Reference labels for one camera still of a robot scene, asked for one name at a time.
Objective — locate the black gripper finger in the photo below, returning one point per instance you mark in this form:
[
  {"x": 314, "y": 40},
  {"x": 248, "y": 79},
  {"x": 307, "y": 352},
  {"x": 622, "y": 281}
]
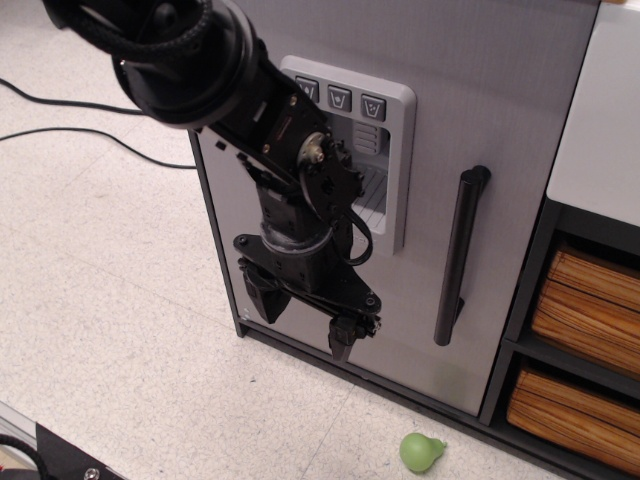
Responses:
[
  {"x": 269, "y": 299},
  {"x": 345, "y": 330}
]

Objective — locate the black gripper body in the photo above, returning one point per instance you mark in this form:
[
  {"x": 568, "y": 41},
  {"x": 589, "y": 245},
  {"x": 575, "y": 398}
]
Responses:
[{"x": 323, "y": 278}]

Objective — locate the black fridge door handle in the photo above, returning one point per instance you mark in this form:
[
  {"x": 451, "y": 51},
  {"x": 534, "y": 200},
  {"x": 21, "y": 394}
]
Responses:
[{"x": 471, "y": 187}]

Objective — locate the grey toy fridge door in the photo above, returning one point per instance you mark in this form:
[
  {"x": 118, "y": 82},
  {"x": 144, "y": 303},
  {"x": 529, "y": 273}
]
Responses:
[{"x": 473, "y": 97}]

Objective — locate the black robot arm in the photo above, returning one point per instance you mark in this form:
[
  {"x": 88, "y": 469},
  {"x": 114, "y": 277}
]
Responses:
[{"x": 199, "y": 65}]

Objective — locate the green toy pear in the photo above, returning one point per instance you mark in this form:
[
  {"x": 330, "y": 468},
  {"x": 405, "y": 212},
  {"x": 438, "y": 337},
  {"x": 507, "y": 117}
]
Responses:
[{"x": 419, "y": 452}]

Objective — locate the grey water dispenser panel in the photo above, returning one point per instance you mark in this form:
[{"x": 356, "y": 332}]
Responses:
[{"x": 372, "y": 145}]

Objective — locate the upper wooden drawer basket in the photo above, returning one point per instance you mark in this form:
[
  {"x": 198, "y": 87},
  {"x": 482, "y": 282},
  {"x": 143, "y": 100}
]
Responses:
[{"x": 589, "y": 306}]

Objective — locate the wooden drawer basket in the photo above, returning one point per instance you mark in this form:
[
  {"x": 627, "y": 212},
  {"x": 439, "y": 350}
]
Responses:
[
  {"x": 589, "y": 306},
  {"x": 594, "y": 421}
]

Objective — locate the lower wooden drawer basket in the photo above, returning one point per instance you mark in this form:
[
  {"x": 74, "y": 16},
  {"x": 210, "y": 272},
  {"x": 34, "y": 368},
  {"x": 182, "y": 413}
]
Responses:
[{"x": 594, "y": 421}]

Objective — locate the white counter top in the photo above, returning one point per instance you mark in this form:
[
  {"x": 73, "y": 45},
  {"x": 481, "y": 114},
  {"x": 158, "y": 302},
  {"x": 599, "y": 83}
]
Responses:
[{"x": 597, "y": 165}]

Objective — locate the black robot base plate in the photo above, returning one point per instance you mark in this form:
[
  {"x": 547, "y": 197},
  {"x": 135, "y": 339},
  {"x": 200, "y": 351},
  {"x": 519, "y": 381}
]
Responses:
[{"x": 66, "y": 461}]

